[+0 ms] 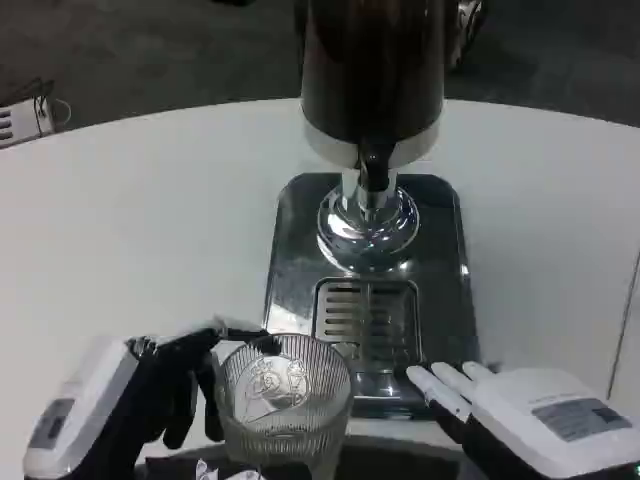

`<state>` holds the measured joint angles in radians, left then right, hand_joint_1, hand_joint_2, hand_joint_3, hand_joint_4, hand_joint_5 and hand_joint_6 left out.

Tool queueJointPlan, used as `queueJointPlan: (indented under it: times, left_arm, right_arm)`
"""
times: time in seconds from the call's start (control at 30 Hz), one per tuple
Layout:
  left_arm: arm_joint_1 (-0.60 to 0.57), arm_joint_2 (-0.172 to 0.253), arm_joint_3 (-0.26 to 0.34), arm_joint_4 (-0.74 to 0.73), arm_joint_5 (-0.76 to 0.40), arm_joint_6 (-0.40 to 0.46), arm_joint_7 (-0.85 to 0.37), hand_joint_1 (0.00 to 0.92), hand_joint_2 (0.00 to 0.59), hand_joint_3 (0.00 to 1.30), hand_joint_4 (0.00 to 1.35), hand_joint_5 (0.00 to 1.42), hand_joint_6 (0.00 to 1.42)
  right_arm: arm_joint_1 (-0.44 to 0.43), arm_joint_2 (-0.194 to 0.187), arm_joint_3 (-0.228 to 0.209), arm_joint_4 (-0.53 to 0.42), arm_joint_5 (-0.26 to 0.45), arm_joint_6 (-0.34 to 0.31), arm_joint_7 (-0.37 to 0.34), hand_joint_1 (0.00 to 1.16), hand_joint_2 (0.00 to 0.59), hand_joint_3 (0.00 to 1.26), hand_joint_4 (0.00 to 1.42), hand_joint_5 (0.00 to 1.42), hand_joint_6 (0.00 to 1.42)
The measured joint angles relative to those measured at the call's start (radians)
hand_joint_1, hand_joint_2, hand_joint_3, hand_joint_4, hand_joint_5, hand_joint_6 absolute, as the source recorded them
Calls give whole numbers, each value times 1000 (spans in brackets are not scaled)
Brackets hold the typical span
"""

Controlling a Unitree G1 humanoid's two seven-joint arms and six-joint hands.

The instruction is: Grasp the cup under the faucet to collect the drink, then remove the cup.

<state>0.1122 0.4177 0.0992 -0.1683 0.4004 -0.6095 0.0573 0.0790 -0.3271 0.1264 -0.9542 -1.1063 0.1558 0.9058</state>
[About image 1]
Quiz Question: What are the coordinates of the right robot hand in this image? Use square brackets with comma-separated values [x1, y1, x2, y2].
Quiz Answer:
[405, 361, 640, 480]

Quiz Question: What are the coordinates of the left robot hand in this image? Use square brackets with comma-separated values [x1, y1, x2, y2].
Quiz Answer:
[22, 314, 281, 480]

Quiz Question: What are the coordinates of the clear ribbed glass cup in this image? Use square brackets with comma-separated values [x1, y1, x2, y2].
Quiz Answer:
[218, 334, 354, 480]

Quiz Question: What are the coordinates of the steel drip tray with grid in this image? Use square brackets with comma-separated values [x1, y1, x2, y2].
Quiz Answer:
[263, 172, 481, 420]

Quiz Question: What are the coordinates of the dark drink dispenser with tap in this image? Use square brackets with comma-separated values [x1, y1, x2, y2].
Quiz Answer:
[292, 0, 446, 273]

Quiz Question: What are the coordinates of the white box with cables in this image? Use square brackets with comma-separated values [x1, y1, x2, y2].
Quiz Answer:
[0, 78, 72, 150]

